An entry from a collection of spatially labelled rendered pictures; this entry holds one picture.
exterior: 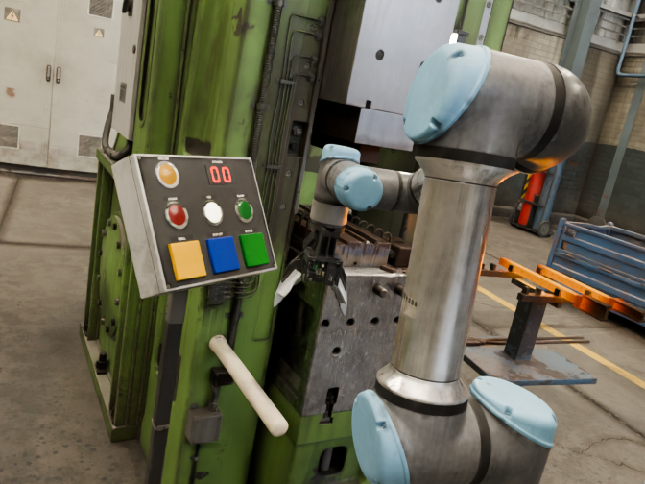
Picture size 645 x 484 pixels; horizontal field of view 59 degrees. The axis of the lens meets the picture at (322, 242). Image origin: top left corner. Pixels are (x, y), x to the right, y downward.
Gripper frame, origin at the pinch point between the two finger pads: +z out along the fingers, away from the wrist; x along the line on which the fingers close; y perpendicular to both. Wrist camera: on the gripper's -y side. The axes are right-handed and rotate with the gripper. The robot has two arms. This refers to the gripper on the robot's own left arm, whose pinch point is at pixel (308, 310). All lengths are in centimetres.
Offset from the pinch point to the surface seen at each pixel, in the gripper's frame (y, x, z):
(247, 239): -14.2, -14.4, -9.8
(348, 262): -43.4, 17.3, 0.7
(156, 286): 4.2, -31.3, -2.8
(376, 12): -41, 10, -67
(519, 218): -686, 425, 78
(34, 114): -529, -222, 29
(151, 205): -1.0, -34.7, -17.5
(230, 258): -8.3, -17.6, -6.5
